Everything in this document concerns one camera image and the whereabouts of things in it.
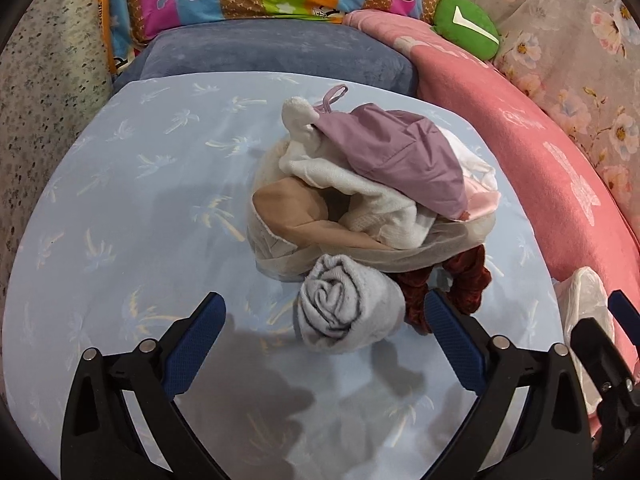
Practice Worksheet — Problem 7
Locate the dark red velvet scrunchie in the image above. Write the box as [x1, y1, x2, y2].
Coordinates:
[390, 245, 491, 336]

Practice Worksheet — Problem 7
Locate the pink satin cloth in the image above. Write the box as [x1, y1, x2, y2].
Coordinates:
[442, 129, 501, 221]

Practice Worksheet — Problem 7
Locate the grey sock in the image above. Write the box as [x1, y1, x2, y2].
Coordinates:
[294, 255, 406, 354]

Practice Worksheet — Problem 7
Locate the white knit cloth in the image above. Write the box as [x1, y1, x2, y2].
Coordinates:
[273, 136, 436, 249]

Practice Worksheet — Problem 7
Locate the purple fabric cap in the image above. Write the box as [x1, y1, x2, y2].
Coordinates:
[314, 84, 469, 220]

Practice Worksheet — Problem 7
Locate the beige sheer stocking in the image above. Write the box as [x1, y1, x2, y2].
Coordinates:
[247, 140, 496, 280]

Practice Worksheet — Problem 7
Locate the white small sock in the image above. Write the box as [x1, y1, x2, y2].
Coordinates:
[281, 96, 319, 146]

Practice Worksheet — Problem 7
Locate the pink towel blanket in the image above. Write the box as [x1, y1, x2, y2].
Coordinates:
[343, 10, 639, 304]

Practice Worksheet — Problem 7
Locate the grey floral bedsheet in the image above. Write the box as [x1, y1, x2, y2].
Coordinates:
[472, 0, 639, 230]

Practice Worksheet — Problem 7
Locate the green round plush cushion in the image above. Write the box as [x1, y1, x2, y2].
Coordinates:
[433, 0, 501, 61]

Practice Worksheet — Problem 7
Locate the white speckled curtain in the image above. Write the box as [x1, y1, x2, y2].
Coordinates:
[0, 0, 115, 261]

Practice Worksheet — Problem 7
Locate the dark blue velvet cushion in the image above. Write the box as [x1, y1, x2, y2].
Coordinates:
[113, 20, 418, 96]

